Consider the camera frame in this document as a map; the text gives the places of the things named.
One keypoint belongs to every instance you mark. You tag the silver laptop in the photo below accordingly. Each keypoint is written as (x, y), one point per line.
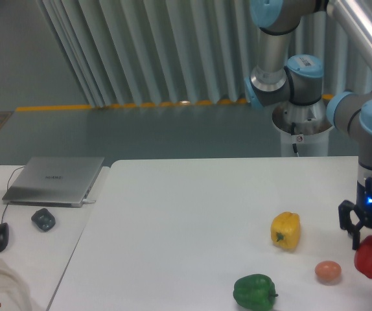
(54, 181)

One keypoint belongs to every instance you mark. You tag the grey folding partition curtain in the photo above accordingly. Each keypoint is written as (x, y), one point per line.
(158, 52)

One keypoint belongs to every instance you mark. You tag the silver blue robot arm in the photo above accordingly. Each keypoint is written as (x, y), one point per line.
(367, 113)

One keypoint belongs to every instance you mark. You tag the small black plastic object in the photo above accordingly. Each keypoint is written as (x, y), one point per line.
(43, 219)

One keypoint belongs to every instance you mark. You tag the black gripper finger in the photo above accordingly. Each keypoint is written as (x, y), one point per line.
(344, 213)

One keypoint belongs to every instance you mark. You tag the green bell pepper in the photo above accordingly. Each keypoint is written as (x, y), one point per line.
(255, 292)

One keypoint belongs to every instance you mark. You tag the yellow bell pepper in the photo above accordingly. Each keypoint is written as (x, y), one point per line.
(285, 230)

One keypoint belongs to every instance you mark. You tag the brown egg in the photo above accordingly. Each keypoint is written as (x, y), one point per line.
(328, 270)

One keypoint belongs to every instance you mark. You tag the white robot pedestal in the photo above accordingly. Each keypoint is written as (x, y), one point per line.
(303, 130)

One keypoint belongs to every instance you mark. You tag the white side table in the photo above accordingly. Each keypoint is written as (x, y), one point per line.
(39, 258)

